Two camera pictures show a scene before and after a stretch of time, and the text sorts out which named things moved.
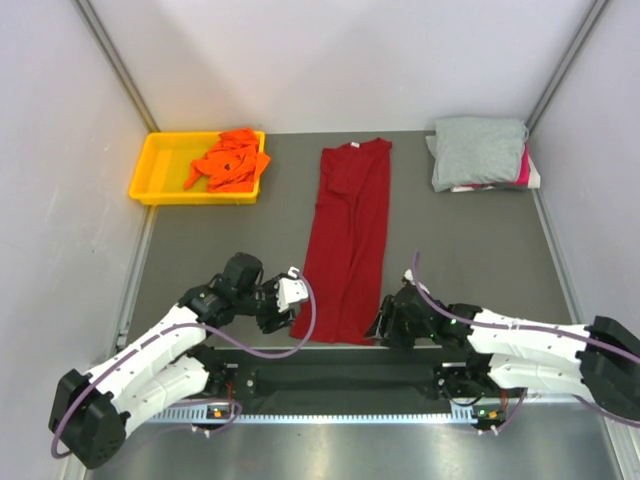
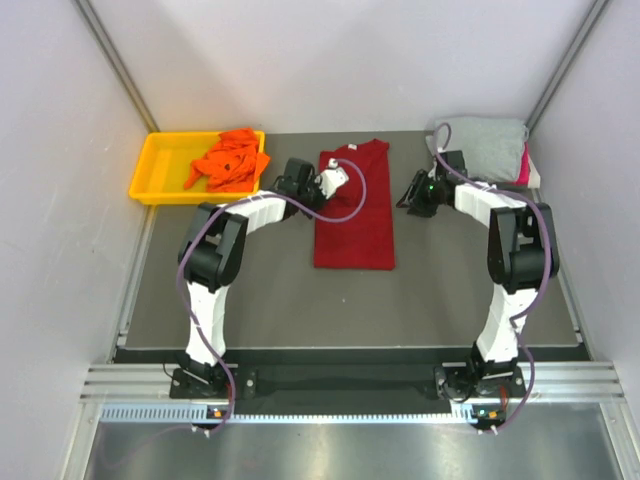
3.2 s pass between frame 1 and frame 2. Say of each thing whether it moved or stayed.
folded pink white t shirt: stayed
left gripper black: moved
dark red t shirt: moved
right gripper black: moved
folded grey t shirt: stayed
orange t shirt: stayed
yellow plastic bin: stayed
